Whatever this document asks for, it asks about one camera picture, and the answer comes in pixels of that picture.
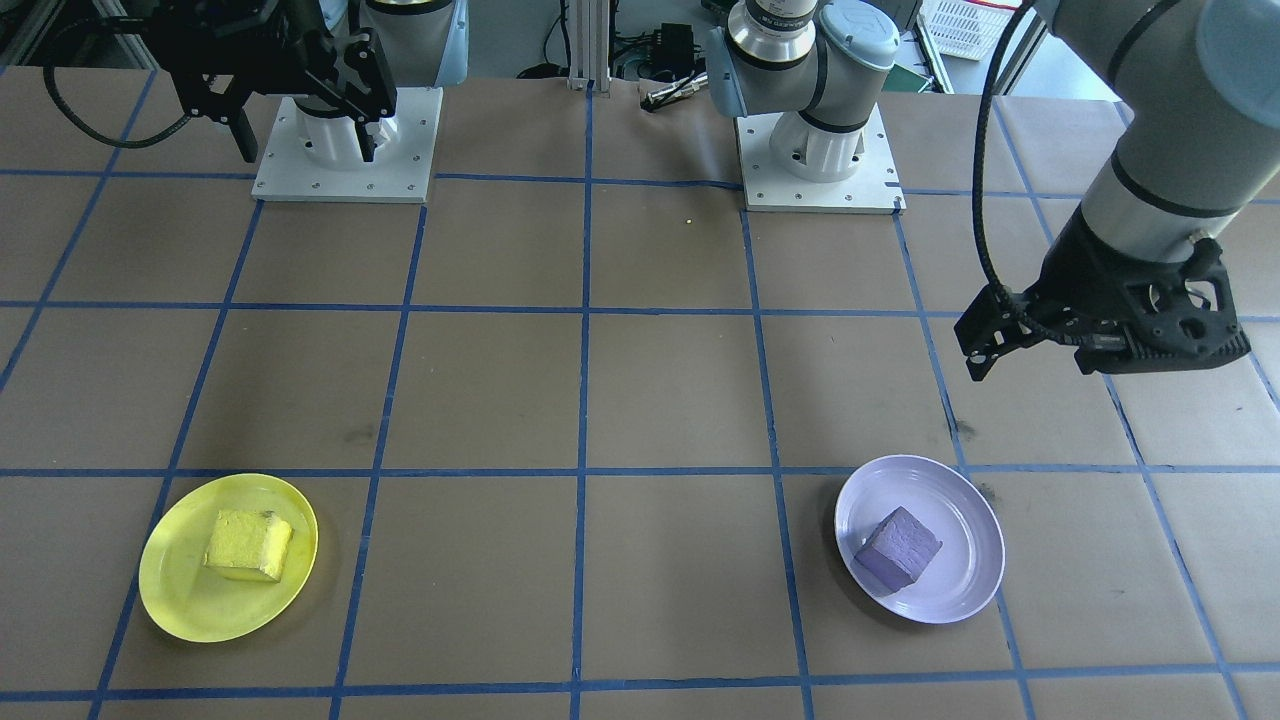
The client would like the black power adapter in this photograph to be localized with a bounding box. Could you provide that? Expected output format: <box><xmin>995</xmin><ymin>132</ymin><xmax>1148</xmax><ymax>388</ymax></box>
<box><xmin>650</xmin><ymin>22</ymin><xmax>701</xmax><ymax>71</ymax></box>

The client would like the purple foam block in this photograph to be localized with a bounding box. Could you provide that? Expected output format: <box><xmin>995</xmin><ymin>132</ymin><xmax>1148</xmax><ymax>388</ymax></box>
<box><xmin>853</xmin><ymin>506</ymin><xmax>944</xmax><ymax>593</ymax></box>

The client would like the yellow foam block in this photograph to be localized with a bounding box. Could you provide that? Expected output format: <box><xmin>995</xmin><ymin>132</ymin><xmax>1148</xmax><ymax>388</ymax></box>
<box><xmin>203</xmin><ymin>508</ymin><xmax>294</xmax><ymax>583</ymax></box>

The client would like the silver metal tool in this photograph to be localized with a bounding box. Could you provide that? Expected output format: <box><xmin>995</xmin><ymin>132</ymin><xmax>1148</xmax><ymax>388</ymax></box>
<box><xmin>645</xmin><ymin>72</ymin><xmax>711</xmax><ymax>113</ymax></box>

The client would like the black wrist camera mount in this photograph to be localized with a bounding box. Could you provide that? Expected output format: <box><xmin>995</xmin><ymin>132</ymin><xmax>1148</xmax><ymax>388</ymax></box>
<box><xmin>1075</xmin><ymin>255</ymin><xmax>1253</xmax><ymax>379</ymax></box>
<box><xmin>300</xmin><ymin>25</ymin><xmax>401</xmax><ymax>121</ymax></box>

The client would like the purple plate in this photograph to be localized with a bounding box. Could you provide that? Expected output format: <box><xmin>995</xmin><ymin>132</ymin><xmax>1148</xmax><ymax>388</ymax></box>
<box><xmin>834</xmin><ymin>455</ymin><xmax>1006</xmax><ymax>625</ymax></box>

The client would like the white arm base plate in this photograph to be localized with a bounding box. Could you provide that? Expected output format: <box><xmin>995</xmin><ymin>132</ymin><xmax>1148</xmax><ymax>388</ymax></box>
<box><xmin>735</xmin><ymin>105</ymin><xmax>906</xmax><ymax>216</ymax></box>
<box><xmin>250</xmin><ymin>85</ymin><xmax>444</xmax><ymax>204</ymax></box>

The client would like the white plastic basket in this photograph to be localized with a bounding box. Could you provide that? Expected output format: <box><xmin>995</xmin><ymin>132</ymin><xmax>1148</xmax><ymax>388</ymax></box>
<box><xmin>918</xmin><ymin>0</ymin><xmax>1006</xmax><ymax>61</ymax></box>

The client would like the yellow plate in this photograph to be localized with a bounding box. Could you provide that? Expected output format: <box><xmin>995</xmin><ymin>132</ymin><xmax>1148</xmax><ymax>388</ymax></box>
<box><xmin>138</xmin><ymin>473</ymin><xmax>319</xmax><ymax>643</ymax></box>

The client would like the metal bar frame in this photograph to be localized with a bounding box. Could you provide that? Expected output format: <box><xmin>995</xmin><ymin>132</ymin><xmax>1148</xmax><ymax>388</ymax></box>
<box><xmin>0</xmin><ymin>0</ymin><xmax>1041</xmax><ymax>96</ymax></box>

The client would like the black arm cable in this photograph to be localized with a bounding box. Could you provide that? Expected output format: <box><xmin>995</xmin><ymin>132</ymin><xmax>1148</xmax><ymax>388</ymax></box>
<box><xmin>40</xmin><ymin>15</ymin><xmax>196</xmax><ymax>151</ymax></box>
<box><xmin>972</xmin><ymin>0</ymin><xmax>1041</xmax><ymax>301</ymax></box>

